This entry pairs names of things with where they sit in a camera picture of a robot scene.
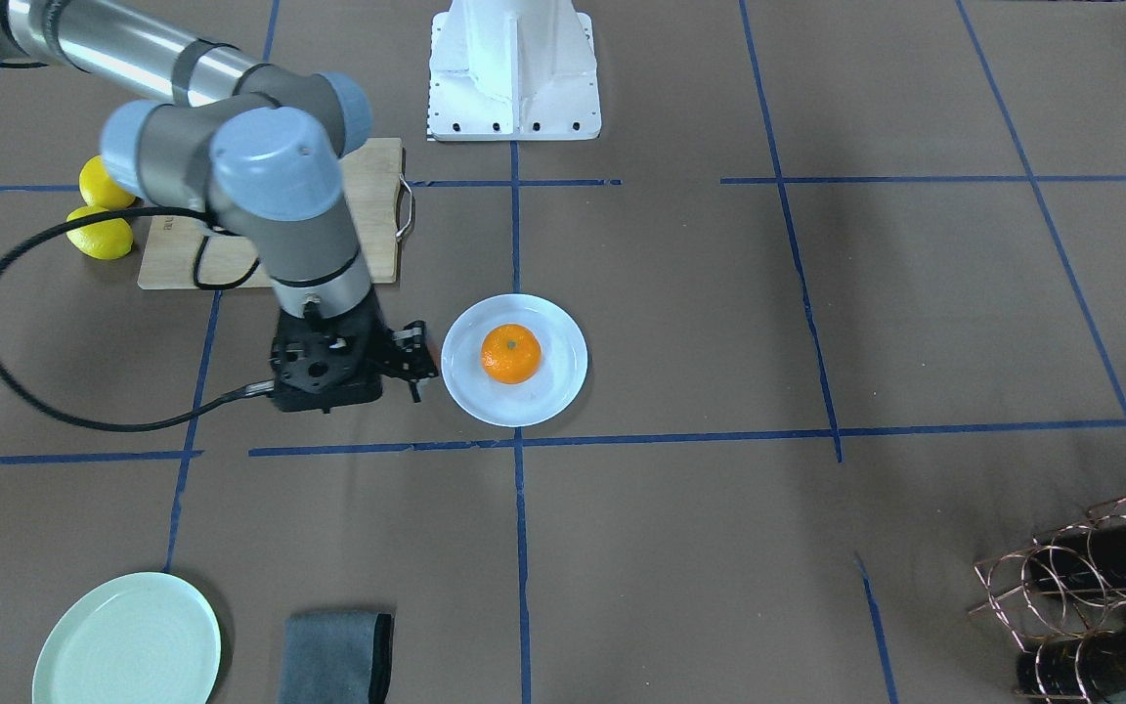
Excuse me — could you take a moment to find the front dark wine bottle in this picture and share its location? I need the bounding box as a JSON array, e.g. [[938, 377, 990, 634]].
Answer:
[[1016, 630, 1126, 703]]

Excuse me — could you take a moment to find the middle dark wine bottle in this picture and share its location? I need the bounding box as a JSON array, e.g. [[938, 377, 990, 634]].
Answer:
[[1027, 524, 1126, 596]]

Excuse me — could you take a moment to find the dark grey folded cloth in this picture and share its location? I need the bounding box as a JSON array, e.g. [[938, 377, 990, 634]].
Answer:
[[277, 611, 395, 703]]

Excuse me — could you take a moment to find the yellow lemon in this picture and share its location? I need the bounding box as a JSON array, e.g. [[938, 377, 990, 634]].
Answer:
[[77, 155, 138, 210], [66, 217, 135, 260]]

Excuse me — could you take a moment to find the light green plate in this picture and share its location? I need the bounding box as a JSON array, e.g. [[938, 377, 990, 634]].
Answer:
[[32, 572, 223, 703]]

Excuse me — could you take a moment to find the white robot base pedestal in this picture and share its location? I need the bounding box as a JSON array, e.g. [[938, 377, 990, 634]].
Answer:
[[426, 1, 604, 143]]

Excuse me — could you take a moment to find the dark wine bottle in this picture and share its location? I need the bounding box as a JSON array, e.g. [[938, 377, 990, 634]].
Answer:
[[1016, 630, 1126, 703], [1027, 524, 1126, 596]]

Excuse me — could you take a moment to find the copper wire bottle rack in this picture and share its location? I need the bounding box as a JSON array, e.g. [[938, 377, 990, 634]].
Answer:
[[973, 496, 1126, 703]]

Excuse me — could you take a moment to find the light blue plate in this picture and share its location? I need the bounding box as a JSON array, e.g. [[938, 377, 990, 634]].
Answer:
[[441, 293, 588, 427]]

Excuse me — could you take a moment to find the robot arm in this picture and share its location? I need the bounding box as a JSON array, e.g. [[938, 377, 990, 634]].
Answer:
[[0, 1, 440, 418]]

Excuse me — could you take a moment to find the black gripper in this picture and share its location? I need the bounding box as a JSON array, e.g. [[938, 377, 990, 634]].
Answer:
[[270, 292, 441, 412]]

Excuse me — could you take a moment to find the orange fruit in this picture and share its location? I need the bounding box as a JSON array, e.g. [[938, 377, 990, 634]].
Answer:
[[481, 324, 543, 386]]

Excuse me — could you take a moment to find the wooden cutting board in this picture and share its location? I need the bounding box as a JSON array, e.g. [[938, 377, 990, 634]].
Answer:
[[137, 137, 414, 289]]

